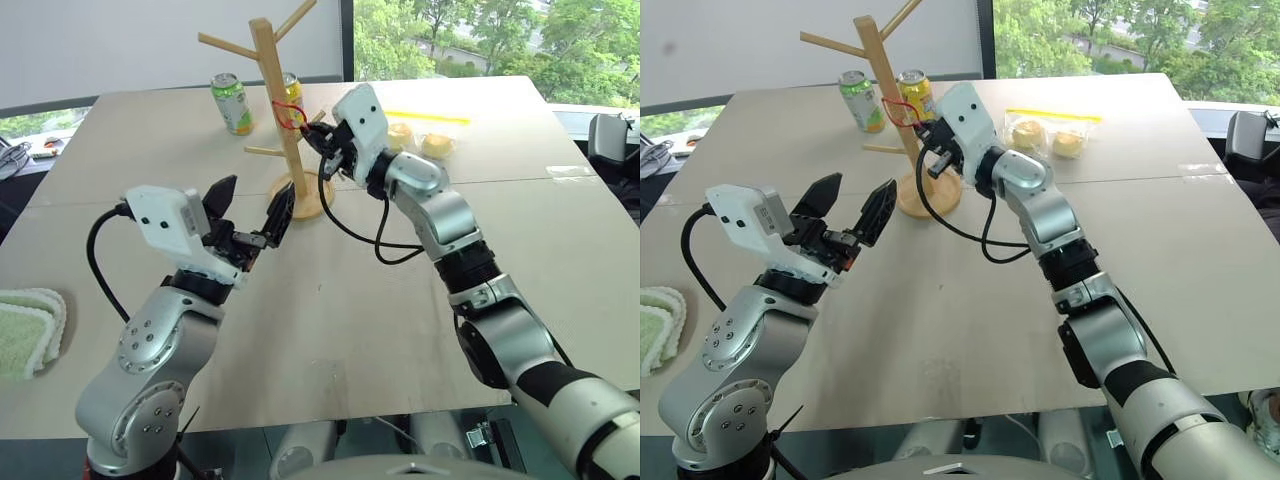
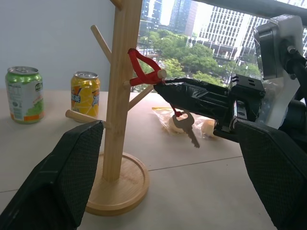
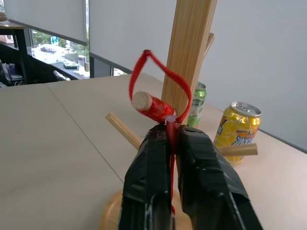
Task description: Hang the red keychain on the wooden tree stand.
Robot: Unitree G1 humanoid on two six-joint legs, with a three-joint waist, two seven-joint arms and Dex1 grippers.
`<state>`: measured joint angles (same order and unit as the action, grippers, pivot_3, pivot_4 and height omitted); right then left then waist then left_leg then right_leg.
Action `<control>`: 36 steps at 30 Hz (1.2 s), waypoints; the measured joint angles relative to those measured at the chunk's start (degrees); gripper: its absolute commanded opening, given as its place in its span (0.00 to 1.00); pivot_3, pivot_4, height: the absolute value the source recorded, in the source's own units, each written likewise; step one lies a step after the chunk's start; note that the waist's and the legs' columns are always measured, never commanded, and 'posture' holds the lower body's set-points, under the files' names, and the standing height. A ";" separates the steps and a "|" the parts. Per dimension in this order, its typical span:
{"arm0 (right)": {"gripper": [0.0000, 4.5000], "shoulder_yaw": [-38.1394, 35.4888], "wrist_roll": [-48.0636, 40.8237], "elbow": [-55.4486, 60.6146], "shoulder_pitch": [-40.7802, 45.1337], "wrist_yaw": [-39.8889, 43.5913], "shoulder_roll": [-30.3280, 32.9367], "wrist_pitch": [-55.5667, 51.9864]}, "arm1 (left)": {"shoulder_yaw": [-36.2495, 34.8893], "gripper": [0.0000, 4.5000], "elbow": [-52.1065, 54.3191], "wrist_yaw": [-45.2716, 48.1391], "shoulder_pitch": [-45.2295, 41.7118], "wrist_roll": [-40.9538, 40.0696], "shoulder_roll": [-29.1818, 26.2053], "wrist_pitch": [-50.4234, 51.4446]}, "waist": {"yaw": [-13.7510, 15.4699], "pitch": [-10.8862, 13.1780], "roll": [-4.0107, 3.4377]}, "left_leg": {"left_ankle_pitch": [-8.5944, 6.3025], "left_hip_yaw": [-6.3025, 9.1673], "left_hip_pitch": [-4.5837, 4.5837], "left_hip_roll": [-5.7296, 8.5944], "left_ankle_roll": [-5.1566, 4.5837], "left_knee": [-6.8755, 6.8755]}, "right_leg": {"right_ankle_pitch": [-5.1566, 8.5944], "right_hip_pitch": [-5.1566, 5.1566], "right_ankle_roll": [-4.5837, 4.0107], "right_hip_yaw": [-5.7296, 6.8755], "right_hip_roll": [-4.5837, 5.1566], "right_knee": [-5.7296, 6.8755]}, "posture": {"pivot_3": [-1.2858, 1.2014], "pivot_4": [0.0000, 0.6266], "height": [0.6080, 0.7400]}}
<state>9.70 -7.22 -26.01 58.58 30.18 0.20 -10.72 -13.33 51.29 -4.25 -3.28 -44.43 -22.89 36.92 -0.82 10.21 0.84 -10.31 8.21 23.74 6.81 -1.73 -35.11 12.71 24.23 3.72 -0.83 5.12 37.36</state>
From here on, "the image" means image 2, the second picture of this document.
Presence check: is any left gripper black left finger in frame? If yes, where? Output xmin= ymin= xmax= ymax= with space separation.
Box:
xmin=0 ymin=120 xmax=105 ymax=230

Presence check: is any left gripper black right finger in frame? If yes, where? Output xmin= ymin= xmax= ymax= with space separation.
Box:
xmin=233 ymin=119 xmax=307 ymax=230

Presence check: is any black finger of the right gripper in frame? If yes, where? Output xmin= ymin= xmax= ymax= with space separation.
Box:
xmin=153 ymin=83 xmax=233 ymax=121
xmin=165 ymin=77 xmax=231 ymax=97

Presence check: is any red keychain with silver key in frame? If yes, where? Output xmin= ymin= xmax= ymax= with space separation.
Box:
xmin=128 ymin=47 xmax=201 ymax=149

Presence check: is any wooden tree stand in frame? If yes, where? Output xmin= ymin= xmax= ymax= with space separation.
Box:
xmin=65 ymin=0 xmax=167 ymax=217

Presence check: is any clear plastic snack bag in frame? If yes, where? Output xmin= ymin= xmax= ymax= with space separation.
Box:
xmin=152 ymin=106 xmax=218 ymax=140

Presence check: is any yellow drink can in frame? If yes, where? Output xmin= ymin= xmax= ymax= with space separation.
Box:
xmin=71 ymin=71 xmax=101 ymax=118

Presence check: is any green drink can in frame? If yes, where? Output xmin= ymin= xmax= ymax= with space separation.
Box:
xmin=5 ymin=66 xmax=46 ymax=125

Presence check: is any dark window frame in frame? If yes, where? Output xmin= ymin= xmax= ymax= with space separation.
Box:
xmin=198 ymin=0 xmax=307 ymax=18

